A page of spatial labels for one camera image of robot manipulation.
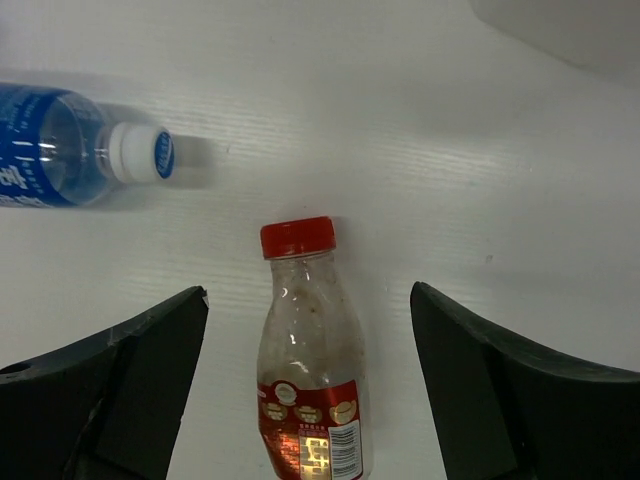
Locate red cap small bottle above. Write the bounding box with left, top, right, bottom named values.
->
left=256, top=216, right=373, bottom=479

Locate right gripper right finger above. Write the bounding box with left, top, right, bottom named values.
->
left=410, top=282, right=639, bottom=479

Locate blue label water bottle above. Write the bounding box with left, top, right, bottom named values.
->
left=1, top=83, right=175, bottom=208

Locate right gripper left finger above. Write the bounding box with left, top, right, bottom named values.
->
left=1, top=286, right=209, bottom=479

